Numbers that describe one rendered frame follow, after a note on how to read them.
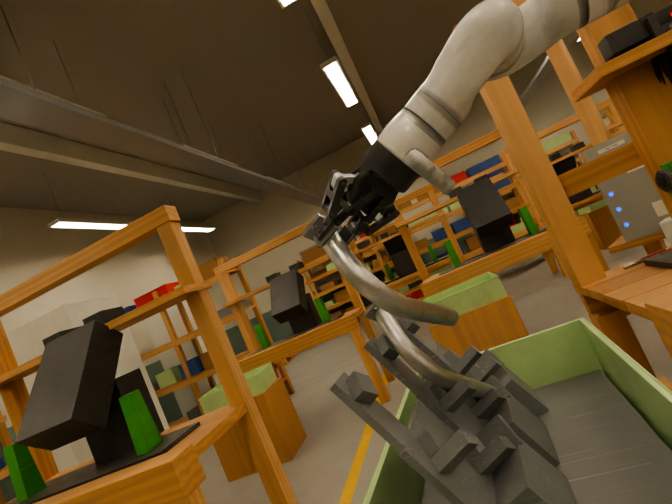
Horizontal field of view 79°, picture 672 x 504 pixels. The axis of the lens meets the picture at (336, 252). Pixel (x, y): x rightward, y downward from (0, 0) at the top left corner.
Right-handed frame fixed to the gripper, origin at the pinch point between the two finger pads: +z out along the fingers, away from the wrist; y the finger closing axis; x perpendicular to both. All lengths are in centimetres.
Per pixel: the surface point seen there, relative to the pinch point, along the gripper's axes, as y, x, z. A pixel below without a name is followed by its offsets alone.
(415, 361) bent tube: -19.2, 13.2, 8.8
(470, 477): -18.1, 30.5, 11.5
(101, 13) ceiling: -24, -469, 72
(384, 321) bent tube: -19.0, 4.1, 9.2
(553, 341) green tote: -62, 13, -4
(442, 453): -11.3, 27.7, 9.7
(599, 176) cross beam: -122, -34, -51
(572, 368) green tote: -65, 19, -2
